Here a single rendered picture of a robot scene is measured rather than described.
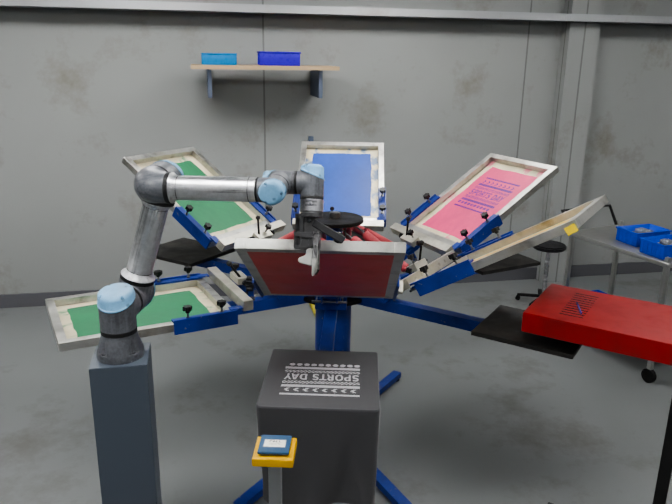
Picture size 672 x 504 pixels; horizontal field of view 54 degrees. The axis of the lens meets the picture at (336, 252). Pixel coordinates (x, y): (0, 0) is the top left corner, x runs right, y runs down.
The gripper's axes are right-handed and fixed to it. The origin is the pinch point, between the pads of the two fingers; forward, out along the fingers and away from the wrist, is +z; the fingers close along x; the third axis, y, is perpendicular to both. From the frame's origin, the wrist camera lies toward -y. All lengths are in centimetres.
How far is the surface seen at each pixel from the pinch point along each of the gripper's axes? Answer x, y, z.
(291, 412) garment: -27, 9, 50
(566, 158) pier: -425, -208, -104
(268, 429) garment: -30, 18, 57
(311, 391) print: -39, 3, 45
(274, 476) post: -3, 12, 65
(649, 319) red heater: -76, -137, 17
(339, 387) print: -42, -7, 44
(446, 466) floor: -157, -64, 108
